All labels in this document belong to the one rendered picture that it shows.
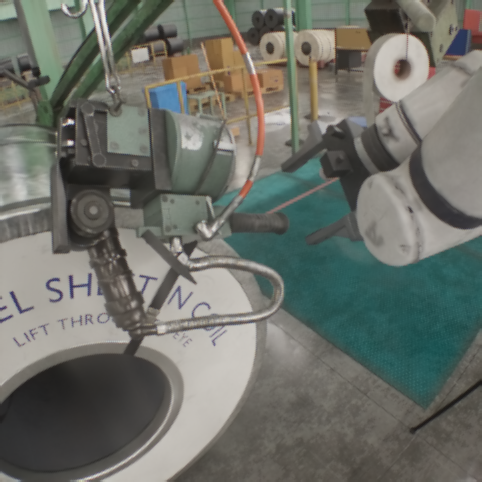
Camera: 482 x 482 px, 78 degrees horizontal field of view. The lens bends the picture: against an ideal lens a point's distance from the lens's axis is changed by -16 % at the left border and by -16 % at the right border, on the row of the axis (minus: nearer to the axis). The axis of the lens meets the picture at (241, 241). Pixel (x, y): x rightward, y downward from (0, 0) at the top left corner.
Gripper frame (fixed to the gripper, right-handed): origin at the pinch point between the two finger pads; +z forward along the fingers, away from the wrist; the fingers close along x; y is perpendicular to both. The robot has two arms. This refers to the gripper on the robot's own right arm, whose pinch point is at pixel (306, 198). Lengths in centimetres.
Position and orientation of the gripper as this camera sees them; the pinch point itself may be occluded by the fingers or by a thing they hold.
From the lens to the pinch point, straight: 57.5
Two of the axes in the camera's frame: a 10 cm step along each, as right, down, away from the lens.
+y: -7.7, 0.2, -6.4
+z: -5.9, 3.7, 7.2
